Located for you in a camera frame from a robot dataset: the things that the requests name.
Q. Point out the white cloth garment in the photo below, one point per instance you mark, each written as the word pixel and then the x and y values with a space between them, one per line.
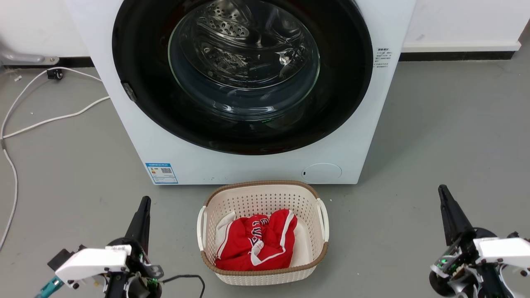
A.
pixel 224 225

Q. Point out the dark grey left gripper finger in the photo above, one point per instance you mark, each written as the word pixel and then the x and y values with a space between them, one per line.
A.
pixel 145 231
pixel 136 225

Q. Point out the white perforated laundry basket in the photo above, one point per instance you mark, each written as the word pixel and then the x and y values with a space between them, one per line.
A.
pixel 232 203

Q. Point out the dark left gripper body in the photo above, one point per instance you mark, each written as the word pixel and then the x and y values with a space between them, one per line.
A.
pixel 140 269

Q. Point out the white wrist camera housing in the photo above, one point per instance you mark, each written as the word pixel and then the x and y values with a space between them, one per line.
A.
pixel 503 250
pixel 89 263

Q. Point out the teal connector piece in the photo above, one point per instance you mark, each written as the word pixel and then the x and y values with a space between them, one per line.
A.
pixel 49 288

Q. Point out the white front-load washing machine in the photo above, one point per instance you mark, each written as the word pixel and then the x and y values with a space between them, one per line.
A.
pixel 372 124

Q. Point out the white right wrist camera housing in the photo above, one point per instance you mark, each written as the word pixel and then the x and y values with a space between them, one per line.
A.
pixel 503 250

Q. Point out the red garment with white stripes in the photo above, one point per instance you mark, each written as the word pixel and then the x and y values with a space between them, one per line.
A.
pixel 252 244

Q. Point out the small printed text label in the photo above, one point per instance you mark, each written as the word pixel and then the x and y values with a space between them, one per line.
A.
pixel 382 57

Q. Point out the steel perforated washer drum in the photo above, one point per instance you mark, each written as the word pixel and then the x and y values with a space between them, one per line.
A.
pixel 232 29

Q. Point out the round white filter cover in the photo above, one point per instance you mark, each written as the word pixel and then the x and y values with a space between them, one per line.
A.
pixel 322 172

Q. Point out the blue white energy label sticker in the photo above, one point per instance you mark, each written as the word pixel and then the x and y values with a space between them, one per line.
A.
pixel 162 173

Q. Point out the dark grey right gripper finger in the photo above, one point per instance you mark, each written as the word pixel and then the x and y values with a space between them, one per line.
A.
pixel 463 221
pixel 448 215

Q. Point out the round black glass washer door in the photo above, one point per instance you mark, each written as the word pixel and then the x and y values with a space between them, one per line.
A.
pixel 140 49

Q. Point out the grey metal pipe bracket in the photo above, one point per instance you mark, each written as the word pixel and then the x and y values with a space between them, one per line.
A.
pixel 20 56

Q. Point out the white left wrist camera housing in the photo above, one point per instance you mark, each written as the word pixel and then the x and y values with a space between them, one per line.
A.
pixel 89 263

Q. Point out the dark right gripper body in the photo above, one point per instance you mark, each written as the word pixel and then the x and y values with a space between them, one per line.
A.
pixel 459 265

